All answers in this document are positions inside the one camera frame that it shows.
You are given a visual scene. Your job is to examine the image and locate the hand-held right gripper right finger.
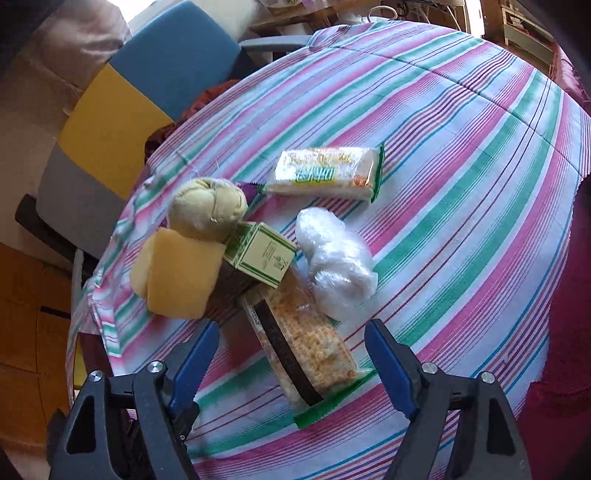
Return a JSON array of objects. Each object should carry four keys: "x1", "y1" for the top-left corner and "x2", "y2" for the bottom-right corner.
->
[{"x1": 365, "y1": 318, "x2": 532, "y2": 480}]

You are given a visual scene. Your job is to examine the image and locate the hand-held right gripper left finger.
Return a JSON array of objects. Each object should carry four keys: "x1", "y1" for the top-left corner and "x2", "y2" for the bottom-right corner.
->
[{"x1": 48, "y1": 320, "x2": 220, "y2": 480}]

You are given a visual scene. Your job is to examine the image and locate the yellow sponge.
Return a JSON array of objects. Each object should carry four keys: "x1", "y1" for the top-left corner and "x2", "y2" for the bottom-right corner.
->
[{"x1": 129, "y1": 227, "x2": 225, "y2": 320}]

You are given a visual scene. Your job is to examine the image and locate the beige round bun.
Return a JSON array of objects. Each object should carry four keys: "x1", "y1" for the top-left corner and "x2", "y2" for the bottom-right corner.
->
[{"x1": 166, "y1": 178, "x2": 250, "y2": 243}]

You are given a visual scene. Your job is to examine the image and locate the purple snack packet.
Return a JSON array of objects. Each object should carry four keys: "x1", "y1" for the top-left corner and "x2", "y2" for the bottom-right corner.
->
[{"x1": 238, "y1": 181, "x2": 266, "y2": 204}]

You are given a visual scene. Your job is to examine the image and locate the clear biscuit packet brown band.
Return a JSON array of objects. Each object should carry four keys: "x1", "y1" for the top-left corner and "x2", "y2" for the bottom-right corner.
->
[{"x1": 238, "y1": 268, "x2": 375, "y2": 428}]

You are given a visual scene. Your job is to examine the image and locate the clear crumpled plastic bag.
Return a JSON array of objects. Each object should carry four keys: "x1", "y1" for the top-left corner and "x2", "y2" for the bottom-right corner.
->
[{"x1": 295, "y1": 208, "x2": 378, "y2": 321}]

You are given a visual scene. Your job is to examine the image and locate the green white small carton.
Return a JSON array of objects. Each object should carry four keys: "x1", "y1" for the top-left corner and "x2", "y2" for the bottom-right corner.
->
[{"x1": 223, "y1": 222, "x2": 298, "y2": 289}]

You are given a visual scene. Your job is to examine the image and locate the striped pink green tablecloth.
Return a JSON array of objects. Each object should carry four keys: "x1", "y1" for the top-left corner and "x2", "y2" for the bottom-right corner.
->
[{"x1": 65, "y1": 18, "x2": 589, "y2": 480}]

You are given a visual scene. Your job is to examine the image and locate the red blanket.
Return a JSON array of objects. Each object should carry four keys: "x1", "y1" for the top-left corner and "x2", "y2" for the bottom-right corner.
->
[{"x1": 526, "y1": 46, "x2": 591, "y2": 480}]

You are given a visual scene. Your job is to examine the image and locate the white green rice cracker packet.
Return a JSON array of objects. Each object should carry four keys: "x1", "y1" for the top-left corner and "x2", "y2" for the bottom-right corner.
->
[{"x1": 265, "y1": 143, "x2": 386, "y2": 204}]

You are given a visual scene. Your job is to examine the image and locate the dark red cloth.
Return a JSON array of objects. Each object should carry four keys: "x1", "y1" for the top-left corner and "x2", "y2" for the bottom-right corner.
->
[{"x1": 143, "y1": 78, "x2": 241, "y2": 167}]

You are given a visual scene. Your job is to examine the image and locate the blue yellow grey chair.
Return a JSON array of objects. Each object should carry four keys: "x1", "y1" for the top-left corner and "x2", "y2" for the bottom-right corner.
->
[{"x1": 16, "y1": 0, "x2": 310, "y2": 278}]

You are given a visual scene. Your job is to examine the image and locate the beige cushion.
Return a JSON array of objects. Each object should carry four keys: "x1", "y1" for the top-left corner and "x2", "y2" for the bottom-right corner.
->
[{"x1": 0, "y1": 9, "x2": 130, "y2": 185}]

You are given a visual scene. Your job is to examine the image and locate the wooden side table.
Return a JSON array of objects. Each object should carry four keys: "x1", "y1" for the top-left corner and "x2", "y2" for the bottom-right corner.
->
[{"x1": 249, "y1": 0, "x2": 370, "y2": 38}]

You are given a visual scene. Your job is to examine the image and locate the white storage rack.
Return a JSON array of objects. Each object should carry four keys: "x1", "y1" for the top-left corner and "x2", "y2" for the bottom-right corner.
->
[{"x1": 501, "y1": 0, "x2": 555, "y2": 65}]

